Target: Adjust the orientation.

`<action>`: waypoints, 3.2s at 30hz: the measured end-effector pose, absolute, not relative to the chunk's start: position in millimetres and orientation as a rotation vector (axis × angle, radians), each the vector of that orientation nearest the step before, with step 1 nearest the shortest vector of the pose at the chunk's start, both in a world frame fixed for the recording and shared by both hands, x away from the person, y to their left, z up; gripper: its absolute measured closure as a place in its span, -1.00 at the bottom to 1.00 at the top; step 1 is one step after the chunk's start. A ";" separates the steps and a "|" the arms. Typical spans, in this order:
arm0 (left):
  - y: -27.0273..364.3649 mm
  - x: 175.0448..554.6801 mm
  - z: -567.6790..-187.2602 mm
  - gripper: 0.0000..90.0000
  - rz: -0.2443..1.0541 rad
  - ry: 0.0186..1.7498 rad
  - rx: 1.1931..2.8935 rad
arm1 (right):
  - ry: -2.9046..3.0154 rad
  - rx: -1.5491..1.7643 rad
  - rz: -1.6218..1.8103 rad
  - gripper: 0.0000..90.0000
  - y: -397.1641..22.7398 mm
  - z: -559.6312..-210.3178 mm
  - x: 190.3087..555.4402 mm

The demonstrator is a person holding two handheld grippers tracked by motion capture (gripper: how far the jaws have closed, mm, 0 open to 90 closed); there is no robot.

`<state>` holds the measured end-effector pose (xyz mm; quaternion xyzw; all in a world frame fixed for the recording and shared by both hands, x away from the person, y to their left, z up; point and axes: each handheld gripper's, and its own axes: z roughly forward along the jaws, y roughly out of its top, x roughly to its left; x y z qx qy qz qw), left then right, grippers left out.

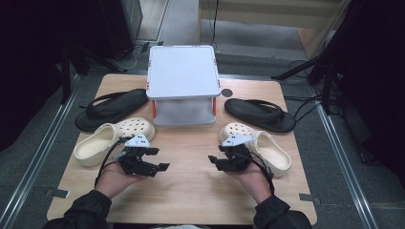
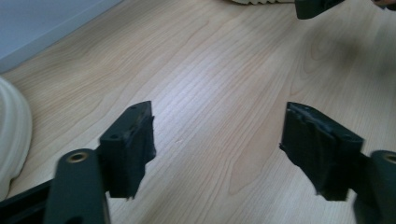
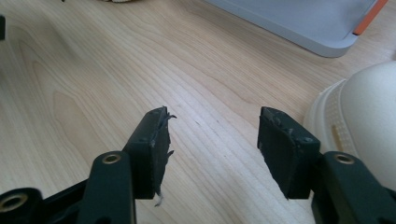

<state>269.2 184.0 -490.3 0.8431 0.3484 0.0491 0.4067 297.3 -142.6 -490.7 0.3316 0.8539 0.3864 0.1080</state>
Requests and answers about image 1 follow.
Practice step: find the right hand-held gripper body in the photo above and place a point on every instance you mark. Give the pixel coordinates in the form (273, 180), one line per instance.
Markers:
(235, 159)

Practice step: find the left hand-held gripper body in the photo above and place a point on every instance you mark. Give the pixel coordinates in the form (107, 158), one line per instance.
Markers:
(137, 159)

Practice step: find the cream clog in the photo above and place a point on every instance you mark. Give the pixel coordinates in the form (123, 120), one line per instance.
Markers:
(92, 149)
(277, 156)

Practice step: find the black flip-flop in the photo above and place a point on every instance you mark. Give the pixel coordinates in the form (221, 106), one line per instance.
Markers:
(121, 106)
(273, 122)

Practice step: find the white two-tier shoe rack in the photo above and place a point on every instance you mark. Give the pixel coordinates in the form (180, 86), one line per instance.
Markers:
(183, 70)

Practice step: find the person's right hand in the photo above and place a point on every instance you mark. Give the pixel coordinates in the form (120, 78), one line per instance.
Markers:
(258, 184)

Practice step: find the person's left hand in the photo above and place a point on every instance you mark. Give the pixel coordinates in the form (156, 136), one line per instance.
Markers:
(111, 181)

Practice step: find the black round table grommet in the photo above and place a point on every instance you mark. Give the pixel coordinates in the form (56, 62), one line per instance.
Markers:
(226, 93)

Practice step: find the small black box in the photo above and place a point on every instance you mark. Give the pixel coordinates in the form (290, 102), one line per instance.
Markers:
(145, 47)

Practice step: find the black tripod leg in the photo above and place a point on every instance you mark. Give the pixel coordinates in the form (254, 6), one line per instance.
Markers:
(296, 70)

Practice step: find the dark cabinet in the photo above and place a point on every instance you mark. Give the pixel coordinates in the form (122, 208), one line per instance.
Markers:
(121, 25)

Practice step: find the metal floor rail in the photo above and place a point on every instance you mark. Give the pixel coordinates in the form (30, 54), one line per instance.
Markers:
(41, 152)
(344, 159)

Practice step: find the black stand post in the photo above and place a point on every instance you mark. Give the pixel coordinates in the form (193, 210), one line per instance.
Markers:
(66, 79)

